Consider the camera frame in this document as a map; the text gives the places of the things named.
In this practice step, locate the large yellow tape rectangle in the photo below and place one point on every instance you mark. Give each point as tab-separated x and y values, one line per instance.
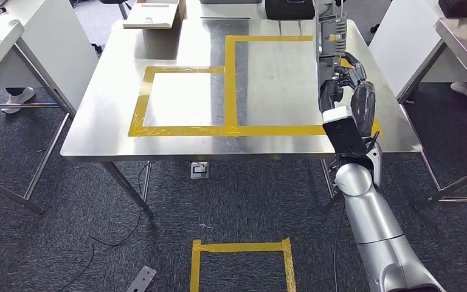
230	80

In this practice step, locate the small yellow tape rectangle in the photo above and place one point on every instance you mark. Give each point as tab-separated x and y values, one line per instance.
139	104

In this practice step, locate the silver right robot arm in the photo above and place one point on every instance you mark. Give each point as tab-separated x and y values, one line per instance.
370	217

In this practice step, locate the black robot body part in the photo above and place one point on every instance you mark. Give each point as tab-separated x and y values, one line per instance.
141	279

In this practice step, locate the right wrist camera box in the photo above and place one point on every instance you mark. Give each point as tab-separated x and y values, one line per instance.
342	129

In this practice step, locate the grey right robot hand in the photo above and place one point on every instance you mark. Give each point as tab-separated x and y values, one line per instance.
363	104

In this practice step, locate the yellow floor tape square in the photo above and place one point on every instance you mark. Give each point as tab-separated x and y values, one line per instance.
237	246

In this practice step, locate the white desk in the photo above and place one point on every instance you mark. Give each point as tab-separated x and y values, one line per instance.
406	48
56	48

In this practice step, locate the flat cardboard box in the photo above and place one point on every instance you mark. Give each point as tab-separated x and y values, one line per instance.
153	16

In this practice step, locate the black bag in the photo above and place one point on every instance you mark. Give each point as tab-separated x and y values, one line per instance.
465	8
290	10

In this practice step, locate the steel workbench table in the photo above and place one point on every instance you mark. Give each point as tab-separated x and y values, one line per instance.
177	48

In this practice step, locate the silver floor outlet box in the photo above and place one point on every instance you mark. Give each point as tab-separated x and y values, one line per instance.
199	171

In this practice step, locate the grey plastic wheel hubcap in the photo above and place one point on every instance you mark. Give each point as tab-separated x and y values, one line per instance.
328	36

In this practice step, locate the black office chair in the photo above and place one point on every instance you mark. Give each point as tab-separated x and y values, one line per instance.
122	10

